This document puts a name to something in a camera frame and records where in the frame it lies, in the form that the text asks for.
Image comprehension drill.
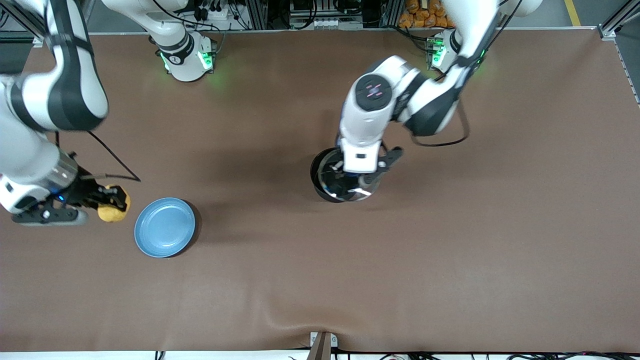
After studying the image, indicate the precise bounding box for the blue round plate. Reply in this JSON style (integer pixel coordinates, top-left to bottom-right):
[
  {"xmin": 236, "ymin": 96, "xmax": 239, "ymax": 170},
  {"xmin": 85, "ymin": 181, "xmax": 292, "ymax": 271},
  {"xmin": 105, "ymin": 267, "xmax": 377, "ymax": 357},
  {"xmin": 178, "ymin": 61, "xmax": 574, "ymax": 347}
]
[{"xmin": 134, "ymin": 197, "xmax": 197, "ymax": 259}]

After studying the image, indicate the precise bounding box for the black pot blue handle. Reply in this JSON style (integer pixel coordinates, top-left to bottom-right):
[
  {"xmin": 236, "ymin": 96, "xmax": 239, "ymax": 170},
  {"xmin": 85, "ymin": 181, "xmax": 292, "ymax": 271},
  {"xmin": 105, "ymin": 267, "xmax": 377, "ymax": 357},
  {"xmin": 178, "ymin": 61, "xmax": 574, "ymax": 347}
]
[{"xmin": 310, "ymin": 146, "xmax": 373, "ymax": 204}]

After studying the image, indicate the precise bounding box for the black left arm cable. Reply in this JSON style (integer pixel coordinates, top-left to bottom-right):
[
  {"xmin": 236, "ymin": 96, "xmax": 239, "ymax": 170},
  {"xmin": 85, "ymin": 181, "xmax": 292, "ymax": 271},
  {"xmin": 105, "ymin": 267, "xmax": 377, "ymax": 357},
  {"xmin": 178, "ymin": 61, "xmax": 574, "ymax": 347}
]
[{"xmin": 411, "ymin": 97, "xmax": 471, "ymax": 148}]

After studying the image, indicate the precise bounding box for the orange packaged goods pile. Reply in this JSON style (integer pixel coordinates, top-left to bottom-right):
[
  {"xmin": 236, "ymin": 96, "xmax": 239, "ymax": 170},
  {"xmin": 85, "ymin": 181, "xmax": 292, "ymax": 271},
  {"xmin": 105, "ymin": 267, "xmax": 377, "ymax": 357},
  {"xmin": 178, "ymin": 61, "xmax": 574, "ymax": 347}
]
[{"xmin": 398, "ymin": 0, "xmax": 453, "ymax": 29}]

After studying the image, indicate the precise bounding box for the metal camera pole bracket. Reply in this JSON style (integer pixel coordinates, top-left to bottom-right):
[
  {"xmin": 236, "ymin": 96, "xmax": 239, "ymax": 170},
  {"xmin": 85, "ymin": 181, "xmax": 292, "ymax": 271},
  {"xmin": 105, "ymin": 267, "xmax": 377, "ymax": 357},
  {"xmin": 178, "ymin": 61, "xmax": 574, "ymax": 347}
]
[{"xmin": 310, "ymin": 331, "xmax": 339, "ymax": 360}]

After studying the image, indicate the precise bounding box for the aluminium frame profile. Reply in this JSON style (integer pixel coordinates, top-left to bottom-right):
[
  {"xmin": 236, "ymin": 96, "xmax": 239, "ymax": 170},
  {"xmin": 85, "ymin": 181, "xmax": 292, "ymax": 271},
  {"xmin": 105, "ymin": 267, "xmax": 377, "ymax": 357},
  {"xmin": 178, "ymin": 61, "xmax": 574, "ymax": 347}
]
[
  {"xmin": 597, "ymin": 0, "xmax": 640, "ymax": 41},
  {"xmin": 0, "ymin": 0, "xmax": 51, "ymax": 48}
]

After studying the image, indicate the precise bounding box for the glass lid blue knob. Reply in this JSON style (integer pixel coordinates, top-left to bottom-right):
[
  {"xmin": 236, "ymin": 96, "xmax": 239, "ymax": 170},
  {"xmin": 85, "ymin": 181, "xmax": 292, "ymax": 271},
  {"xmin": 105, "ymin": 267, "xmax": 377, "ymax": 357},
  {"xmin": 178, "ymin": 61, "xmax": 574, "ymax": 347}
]
[{"xmin": 319, "ymin": 149, "xmax": 382, "ymax": 203}]

